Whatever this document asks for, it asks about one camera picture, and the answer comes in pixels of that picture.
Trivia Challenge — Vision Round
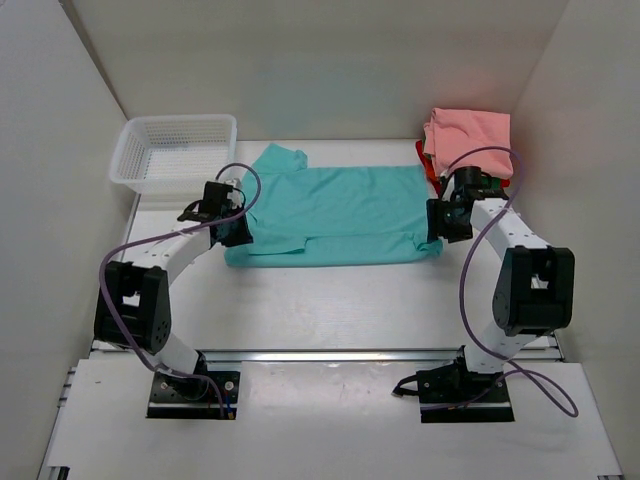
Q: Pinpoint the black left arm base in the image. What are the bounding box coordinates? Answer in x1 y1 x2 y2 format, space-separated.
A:
146 367 241 421

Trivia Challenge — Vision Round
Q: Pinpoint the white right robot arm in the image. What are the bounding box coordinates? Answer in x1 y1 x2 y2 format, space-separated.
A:
426 167 575 401

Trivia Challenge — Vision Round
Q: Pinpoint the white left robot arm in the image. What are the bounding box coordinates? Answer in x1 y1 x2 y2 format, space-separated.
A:
94 179 253 398

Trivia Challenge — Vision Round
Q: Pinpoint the white plastic basket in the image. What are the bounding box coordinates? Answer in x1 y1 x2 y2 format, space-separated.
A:
109 114 237 196

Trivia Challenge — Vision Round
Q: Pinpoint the teal t shirt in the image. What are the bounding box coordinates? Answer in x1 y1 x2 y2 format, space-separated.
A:
224 144 443 268

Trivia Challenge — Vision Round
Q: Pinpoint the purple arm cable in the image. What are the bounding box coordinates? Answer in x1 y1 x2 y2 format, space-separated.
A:
100 162 263 419
419 146 580 419

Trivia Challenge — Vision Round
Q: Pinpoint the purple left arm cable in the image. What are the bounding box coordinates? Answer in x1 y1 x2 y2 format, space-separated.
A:
100 162 263 419

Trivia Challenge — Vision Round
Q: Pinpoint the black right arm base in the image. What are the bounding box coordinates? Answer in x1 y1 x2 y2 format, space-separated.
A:
392 352 515 424

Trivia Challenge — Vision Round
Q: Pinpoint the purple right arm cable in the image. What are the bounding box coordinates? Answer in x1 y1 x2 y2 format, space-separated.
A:
419 146 580 419

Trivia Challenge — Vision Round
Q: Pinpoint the red folded t shirt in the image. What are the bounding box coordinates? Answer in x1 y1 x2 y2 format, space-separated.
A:
415 139 511 196

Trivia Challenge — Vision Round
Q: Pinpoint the pink folded t shirt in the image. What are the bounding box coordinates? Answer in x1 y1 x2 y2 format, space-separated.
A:
423 108 513 180

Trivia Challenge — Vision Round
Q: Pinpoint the green folded t shirt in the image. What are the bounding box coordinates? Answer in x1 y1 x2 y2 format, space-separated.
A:
482 175 510 190

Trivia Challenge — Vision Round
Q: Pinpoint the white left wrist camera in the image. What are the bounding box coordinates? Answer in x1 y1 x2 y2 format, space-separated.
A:
223 178 245 197

